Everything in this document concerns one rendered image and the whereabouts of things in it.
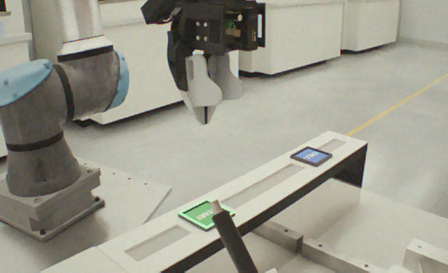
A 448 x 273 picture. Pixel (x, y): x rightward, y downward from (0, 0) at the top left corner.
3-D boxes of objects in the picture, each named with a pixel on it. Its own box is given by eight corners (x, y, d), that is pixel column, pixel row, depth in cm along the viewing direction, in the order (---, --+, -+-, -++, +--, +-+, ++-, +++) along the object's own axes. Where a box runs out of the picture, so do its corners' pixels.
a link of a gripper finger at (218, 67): (233, 133, 51) (233, 55, 48) (197, 122, 55) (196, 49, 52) (250, 126, 54) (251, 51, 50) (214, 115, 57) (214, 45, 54)
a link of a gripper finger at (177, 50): (177, 94, 49) (174, 17, 46) (168, 92, 50) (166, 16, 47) (206, 86, 53) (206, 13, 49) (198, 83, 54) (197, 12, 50)
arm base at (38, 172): (-8, 191, 79) (-22, 145, 75) (40, 161, 92) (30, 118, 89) (50, 201, 74) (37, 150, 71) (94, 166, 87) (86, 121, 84)
